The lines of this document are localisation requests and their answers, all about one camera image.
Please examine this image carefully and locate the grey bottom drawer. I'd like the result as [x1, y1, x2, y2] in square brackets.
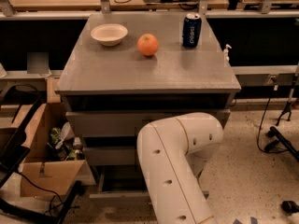
[89, 164, 210, 207]

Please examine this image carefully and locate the grey drawer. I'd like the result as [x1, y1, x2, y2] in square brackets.
[83, 147, 136, 166]
[89, 164, 210, 207]
[65, 108, 232, 138]

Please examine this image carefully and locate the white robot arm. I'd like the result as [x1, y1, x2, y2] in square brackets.
[137, 113, 223, 224]

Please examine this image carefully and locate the grey top drawer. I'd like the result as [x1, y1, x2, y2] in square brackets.
[65, 108, 232, 138]

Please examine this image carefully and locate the grey wooden drawer cabinet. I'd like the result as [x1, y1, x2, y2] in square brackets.
[55, 11, 242, 189]

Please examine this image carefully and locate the grey middle drawer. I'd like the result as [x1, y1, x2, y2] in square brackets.
[83, 147, 136, 166]

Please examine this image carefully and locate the open cardboard box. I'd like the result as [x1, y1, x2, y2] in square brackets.
[20, 104, 95, 197]

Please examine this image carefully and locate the orange fruit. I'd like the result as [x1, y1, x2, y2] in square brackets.
[137, 34, 159, 56]

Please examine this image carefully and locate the white paper bowl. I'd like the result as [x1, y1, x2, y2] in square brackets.
[91, 23, 128, 47]

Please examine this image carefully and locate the blue pepsi can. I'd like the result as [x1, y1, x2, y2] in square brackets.
[182, 13, 202, 48]

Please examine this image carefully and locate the small white pump bottle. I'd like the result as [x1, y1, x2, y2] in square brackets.
[223, 44, 232, 62]

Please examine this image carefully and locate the clear sanitizer bottle left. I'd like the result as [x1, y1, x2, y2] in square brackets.
[38, 69, 52, 77]

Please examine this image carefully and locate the black stand leg right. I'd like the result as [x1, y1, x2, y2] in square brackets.
[269, 126, 299, 161]

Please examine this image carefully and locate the black tripod stand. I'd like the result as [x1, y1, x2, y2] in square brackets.
[276, 63, 299, 126]

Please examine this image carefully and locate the black caster wheel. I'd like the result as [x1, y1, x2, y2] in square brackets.
[281, 201, 299, 215]

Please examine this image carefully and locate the black floor cable right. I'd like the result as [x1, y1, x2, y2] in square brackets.
[255, 82, 289, 154]

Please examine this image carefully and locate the black stand frame left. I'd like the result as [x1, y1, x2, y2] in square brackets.
[0, 84, 82, 224]

